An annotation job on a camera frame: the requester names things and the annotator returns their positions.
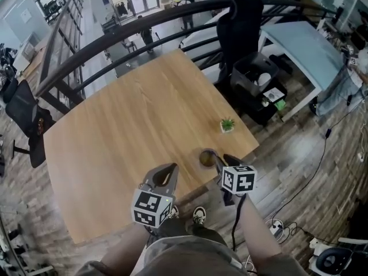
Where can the person's right forearm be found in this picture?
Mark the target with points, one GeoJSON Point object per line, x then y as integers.
{"type": "Point", "coordinates": [258, 229]}

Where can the white wall poster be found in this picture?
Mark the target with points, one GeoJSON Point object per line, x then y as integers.
{"type": "Point", "coordinates": [26, 16]}

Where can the person's right shoe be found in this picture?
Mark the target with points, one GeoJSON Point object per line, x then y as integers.
{"type": "Point", "coordinates": [199, 215]}

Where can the person's left shoe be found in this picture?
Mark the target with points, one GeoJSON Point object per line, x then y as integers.
{"type": "Point", "coordinates": [174, 211]}

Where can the blue tape roll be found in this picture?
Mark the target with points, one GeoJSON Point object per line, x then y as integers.
{"type": "Point", "coordinates": [200, 158]}

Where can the white power strip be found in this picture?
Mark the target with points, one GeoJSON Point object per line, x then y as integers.
{"type": "Point", "coordinates": [276, 226]}

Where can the person's grey clothing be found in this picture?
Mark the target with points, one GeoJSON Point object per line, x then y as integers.
{"type": "Point", "coordinates": [189, 254]}

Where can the person's shoe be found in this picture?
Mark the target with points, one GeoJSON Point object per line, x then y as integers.
{"type": "Point", "coordinates": [174, 211]}
{"type": "Point", "coordinates": [199, 215]}

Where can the white floor socket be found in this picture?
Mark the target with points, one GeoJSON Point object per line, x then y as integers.
{"type": "Point", "coordinates": [361, 157]}

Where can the green bag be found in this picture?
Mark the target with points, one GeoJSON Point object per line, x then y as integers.
{"type": "Point", "coordinates": [280, 104]}

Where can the wooden table with white legs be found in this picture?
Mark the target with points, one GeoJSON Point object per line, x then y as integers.
{"type": "Point", "coordinates": [129, 131]}

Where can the black chair with draped jacket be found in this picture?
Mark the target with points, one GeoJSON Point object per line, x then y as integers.
{"type": "Point", "coordinates": [241, 24]}

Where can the light blue table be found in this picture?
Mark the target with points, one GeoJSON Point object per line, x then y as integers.
{"type": "Point", "coordinates": [304, 47]}

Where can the person's left forearm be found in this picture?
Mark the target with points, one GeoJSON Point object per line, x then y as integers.
{"type": "Point", "coordinates": [123, 249]}

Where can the white chair dark seat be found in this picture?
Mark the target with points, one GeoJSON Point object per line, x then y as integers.
{"type": "Point", "coordinates": [330, 260]}

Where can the grey storage box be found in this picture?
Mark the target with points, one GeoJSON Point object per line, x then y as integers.
{"type": "Point", "coordinates": [244, 79]}

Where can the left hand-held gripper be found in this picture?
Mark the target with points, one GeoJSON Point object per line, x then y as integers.
{"type": "Point", "coordinates": [146, 204]}

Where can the black curved railing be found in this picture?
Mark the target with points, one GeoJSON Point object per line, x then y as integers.
{"type": "Point", "coordinates": [129, 29]}

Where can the small potted green plant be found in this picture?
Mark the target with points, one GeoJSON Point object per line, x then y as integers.
{"type": "Point", "coordinates": [227, 124]}

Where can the white round object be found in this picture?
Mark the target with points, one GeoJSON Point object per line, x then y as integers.
{"type": "Point", "coordinates": [264, 79]}

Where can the black mesh office chair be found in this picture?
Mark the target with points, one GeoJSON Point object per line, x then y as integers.
{"type": "Point", "coordinates": [26, 108]}

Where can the black case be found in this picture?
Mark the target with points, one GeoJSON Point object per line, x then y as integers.
{"type": "Point", "coordinates": [258, 111]}

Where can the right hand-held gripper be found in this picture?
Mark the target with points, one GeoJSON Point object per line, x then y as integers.
{"type": "Point", "coordinates": [238, 180]}

